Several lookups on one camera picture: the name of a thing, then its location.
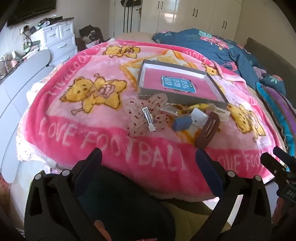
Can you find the white wardrobe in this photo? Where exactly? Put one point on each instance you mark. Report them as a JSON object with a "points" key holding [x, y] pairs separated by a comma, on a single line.
{"points": [[185, 16]]}

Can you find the pile of desk clutter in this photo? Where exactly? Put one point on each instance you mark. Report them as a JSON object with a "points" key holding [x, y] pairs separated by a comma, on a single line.
{"points": [[25, 44]]}

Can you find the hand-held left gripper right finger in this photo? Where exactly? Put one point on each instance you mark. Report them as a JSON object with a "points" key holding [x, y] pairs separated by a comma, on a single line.
{"points": [[208, 171]]}

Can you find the blue rectangular hair clip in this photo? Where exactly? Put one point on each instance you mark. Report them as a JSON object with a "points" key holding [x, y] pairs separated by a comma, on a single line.
{"points": [[182, 122]]}

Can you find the grey cardboard box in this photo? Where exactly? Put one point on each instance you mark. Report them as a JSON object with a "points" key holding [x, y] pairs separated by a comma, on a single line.
{"points": [[141, 76]]}

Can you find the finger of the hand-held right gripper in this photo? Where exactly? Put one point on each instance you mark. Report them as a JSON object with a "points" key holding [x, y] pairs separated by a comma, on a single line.
{"points": [[274, 168], [285, 157]]}

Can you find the person's dark trouser leg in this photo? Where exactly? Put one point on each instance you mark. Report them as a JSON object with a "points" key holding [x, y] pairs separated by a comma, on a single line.
{"points": [[120, 199]]}

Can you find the blue floral duvet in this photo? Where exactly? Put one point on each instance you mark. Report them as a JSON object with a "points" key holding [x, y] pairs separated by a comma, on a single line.
{"points": [[208, 46]]}

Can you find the white chest of drawers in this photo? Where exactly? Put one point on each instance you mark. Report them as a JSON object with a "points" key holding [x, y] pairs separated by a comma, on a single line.
{"points": [[62, 44]]}

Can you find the beige bed sheet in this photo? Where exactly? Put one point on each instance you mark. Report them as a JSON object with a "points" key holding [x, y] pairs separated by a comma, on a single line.
{"points": [[134, 37]]}

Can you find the yellow accessory packet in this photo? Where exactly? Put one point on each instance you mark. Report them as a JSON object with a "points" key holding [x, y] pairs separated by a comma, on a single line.
{"points": [[201, 106]]}

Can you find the white door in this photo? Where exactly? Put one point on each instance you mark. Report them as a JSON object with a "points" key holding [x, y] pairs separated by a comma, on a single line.
{"points": [[115, 20]]}

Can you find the white card packet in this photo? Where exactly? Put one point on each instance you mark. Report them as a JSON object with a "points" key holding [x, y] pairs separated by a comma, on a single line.
{"points": [[197, 115]]}

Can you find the pink bear printed blanket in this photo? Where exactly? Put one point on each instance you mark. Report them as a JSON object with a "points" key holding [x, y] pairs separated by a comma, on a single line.
{"points": [[69, 129]]}

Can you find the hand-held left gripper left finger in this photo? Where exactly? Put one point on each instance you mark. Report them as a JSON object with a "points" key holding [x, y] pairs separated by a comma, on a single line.
{"points": [[85, 169]]}

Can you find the black bag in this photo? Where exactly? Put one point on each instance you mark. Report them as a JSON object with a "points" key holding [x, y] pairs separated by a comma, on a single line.
{"points": [[92, 31]]}

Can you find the brown oval hair clip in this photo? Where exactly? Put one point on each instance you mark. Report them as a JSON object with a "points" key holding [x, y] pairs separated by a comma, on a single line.
{"points": [[201, 141]]}

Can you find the clear plastic packet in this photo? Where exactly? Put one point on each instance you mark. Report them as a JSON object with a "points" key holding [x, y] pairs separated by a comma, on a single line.
{"points": [[170, 109]]}

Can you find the dark bed headboard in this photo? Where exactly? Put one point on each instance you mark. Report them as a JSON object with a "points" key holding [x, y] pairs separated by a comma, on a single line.
{"points": [[272, 60]]}

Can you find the striped pillow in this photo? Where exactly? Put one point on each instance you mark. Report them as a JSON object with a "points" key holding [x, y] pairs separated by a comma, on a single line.
{"points": [[277, 109]]}

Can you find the sheer dotted bow hair clip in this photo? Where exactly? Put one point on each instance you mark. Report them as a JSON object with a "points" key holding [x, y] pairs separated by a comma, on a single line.
{"points": [[138, 109]]}

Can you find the white rounded furniture panel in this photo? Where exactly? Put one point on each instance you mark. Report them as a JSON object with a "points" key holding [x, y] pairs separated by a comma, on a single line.
{"points": [[13, 92]]}

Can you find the black television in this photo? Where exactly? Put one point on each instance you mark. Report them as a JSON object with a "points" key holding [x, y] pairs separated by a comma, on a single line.
{"points": [[34, 7]]}

